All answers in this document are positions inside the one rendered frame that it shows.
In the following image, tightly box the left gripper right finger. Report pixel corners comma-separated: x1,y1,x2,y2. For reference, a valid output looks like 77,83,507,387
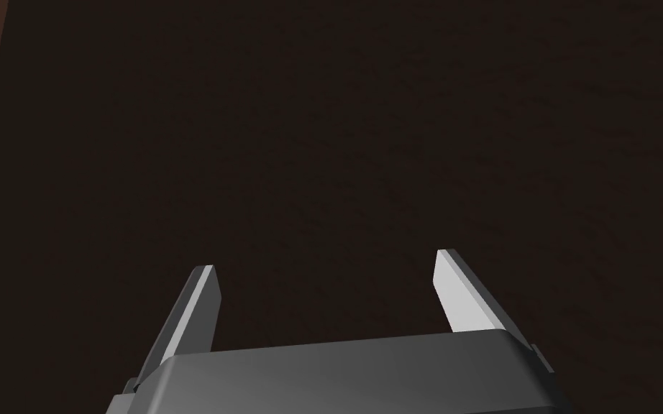
431,248,535,349

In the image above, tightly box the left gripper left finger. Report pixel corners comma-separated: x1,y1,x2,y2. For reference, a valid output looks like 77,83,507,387
135,264,222,387

